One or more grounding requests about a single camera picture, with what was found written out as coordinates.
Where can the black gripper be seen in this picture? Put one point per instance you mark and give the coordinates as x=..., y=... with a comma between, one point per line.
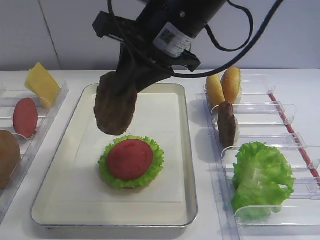
x=164, y=46

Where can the brown meat patty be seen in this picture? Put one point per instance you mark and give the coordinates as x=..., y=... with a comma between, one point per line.
x=114, y=111
x=226, y=124

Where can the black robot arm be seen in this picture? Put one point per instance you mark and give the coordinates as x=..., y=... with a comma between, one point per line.
x=189, y=16

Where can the red tomato slice on burger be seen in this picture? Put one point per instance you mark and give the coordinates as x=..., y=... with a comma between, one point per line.
x=129, y=159

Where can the green lettuce on burger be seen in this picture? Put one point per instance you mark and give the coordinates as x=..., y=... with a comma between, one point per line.
x=141, y=182

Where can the brown meat patty in rack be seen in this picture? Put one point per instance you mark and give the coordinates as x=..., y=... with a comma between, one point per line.
x=226, y=124

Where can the yellow cheese slice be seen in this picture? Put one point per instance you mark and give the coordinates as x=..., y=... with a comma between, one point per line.
x=41, y=83

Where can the red tomato slice in rack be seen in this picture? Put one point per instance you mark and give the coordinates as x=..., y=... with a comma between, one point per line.
x=25, y=117

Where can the green lettuce leaf in rack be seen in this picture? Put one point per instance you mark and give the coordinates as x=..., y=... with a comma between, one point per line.
x=263, y=180

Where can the white paper liner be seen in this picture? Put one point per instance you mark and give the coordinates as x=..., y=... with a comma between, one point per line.
x=157, y=116

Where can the clear acrylic rack right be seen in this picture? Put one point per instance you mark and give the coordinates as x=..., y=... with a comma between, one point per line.
x=258, y=119

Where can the clear acrylic rack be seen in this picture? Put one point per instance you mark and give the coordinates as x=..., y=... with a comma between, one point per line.
x=258, y=119
x=29, y=146

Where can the clear acrylic rack left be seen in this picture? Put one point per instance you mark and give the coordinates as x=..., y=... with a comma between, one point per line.
x=29, y=146

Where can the red strip on rack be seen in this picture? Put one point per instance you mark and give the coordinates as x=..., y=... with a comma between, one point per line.
x=302, y=151

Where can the brown bun in left rack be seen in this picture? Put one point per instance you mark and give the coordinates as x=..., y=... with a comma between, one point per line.
x=10, y=156

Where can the cream metal tray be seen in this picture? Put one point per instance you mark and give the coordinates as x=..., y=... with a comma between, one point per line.
x=51, y=209

